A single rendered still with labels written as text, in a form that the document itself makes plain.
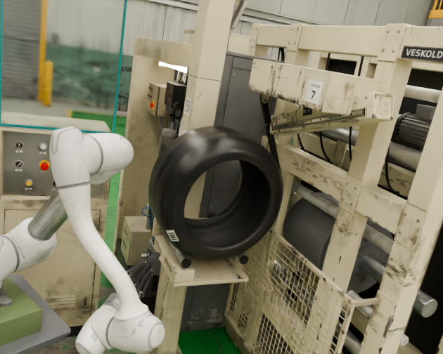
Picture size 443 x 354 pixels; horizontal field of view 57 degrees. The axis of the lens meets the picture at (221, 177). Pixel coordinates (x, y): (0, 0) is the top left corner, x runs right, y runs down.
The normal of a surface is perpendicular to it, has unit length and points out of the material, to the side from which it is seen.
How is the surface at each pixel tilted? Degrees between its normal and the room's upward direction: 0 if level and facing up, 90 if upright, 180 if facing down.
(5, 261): 80
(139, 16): 90
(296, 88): 90
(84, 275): 90
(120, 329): 82
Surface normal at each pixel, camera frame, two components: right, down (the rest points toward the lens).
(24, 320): 0.72, 0.31
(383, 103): 0.42, 0.01
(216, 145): 0.14, -0.44
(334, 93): 0.39, 0.32
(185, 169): -0.23, -0.19
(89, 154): 0.78, -0.11
